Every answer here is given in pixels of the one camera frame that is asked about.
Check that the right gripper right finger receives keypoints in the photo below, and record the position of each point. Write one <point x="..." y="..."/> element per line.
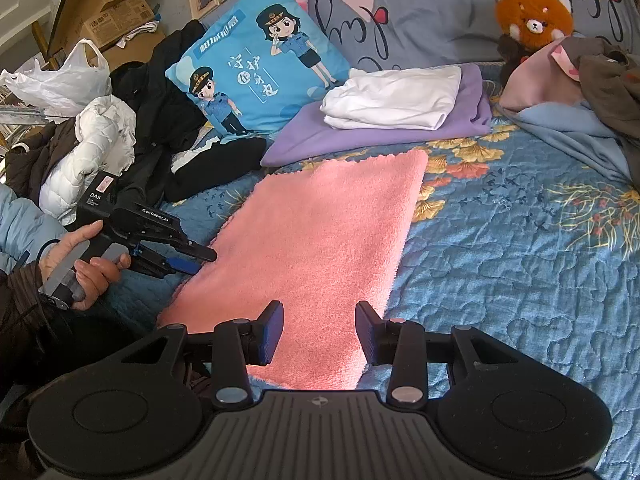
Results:
<point x="400" y="345"/>

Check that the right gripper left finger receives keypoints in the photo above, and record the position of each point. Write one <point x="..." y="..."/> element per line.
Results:
<point x="236" y="345"/>

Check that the pink fleece towel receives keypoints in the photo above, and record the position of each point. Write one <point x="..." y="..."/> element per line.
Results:
<point x="318" y="241"/>

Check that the person's left hand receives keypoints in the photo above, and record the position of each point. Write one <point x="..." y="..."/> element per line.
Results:
<point x="93" y="276"/>

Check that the black garment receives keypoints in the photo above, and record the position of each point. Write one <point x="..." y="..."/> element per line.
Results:
<point x="168" y="123"/>

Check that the white puffer jacket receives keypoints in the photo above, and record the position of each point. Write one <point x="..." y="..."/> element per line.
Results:
<point x="104" y="132"/>

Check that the light blue jacket sleeve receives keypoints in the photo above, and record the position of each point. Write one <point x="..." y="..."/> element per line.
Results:
<point x="24" y="229"/>

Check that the white plastic bag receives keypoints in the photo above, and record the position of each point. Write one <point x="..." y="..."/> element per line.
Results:
<point x="83" y="77"/>

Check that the blue cartoon police pillow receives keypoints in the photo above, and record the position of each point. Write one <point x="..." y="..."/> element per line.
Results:
<point x="257" y="66"/>

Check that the folded white garment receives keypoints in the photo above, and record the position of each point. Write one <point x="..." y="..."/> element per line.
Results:
<point x="414" y="99"/>

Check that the cardboard boxes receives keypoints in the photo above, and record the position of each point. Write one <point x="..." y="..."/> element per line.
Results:
<point x="123" y="31"/>

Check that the light blue garment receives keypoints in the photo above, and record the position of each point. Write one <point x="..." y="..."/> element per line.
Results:
<point x="575" y="131"/>

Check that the pale pink garment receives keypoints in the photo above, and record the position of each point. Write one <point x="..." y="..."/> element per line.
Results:
<point x="538" y="80"/>

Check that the grey-blue printed duvet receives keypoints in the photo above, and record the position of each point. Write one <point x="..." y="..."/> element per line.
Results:
<point x="378" y="34"/>

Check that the dark grey garment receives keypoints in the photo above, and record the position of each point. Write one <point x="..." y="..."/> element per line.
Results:
<point x="609" y="77"/>

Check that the red panda plush toy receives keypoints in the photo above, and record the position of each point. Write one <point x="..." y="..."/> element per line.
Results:
<point x="529" y="25"/>

